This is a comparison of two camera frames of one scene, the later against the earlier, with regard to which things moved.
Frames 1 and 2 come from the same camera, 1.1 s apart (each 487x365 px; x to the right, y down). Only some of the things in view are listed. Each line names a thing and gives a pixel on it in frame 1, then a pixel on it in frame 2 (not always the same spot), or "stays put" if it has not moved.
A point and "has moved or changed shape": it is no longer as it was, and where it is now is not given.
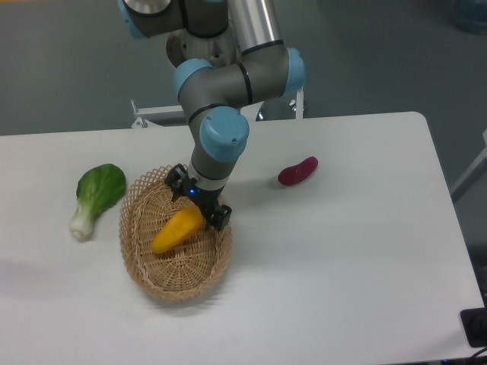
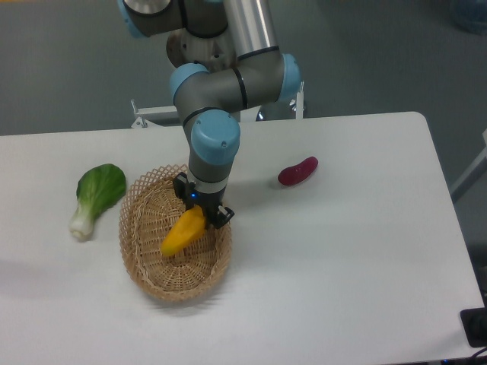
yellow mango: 176,228 has moved or changed shape
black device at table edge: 474,322 stays put
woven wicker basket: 191,268 stays put
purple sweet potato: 294,175 stays put
